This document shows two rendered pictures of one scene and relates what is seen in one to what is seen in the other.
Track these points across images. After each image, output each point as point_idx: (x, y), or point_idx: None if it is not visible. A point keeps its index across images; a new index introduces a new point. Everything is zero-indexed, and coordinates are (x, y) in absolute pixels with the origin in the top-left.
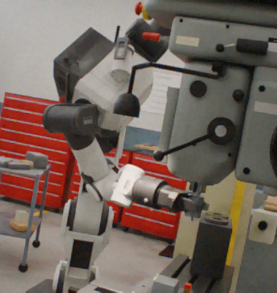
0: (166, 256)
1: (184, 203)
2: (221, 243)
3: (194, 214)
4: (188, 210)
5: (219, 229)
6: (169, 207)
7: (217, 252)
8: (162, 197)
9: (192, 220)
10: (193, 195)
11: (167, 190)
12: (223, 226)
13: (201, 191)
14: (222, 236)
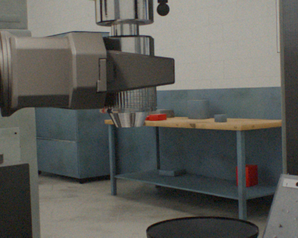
0: None
1: (120, 69)
2: (14, 206)
3: (151, 97)
4: (132, 92)
5: (1, 174)
6: (88, 93)
7: (11, 230)
8: (34, 65)
9: (142, 121)
10: (136, 35)
11: (42, 37)
12: (7, 165)
13: (153, 18)
14: (13, 188)
